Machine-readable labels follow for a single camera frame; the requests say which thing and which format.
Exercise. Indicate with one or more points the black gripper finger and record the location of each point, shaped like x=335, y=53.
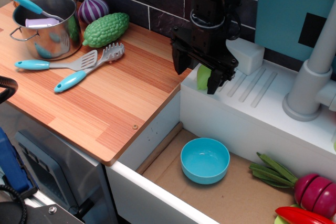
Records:
x=181, y=57
x=216, y=79

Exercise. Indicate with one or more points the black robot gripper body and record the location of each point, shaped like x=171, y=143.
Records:
x=208, y=42

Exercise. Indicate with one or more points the green toy pear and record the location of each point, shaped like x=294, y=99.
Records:
x=203, y=75

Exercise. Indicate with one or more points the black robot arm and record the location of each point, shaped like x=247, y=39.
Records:
x=214, y=10

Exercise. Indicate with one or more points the blue plastic bowl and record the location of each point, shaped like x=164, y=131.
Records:
x=204, y=160

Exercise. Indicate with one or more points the grey pasta server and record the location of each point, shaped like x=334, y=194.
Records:
x=111, y=53

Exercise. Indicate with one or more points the green toy bitter gourd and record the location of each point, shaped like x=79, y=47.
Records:
x=105, y=30

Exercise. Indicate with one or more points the teal toy cabinet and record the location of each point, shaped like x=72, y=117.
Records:
x=291, y=27

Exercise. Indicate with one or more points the grey toy faucet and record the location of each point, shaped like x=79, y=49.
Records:
x=313, y=86

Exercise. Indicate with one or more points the grey slotted spatula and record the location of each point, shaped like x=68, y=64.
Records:
x=85, y=61

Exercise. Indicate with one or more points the purple striped toy onion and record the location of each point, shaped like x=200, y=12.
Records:
x=91, y=10

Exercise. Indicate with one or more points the white sink unit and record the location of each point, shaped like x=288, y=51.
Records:
x=246, y=115

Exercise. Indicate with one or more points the stainless steel pot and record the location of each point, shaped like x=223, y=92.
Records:
x=50, y=43

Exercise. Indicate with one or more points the magenta toy radish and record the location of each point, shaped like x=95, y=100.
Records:
x=312, y=192

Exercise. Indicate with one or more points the red toy pepper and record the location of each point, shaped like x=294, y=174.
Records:
x=301, y=216

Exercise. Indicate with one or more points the lilac plastic cup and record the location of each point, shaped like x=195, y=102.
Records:
x=41, y=22

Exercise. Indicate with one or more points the grey toy oven door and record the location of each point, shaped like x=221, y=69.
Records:
x=67, y=176

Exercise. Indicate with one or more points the blue clamp block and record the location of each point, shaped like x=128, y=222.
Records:
x=16, y=174

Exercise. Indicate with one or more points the blue handled ladle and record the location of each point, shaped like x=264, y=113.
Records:
x=29, y=5

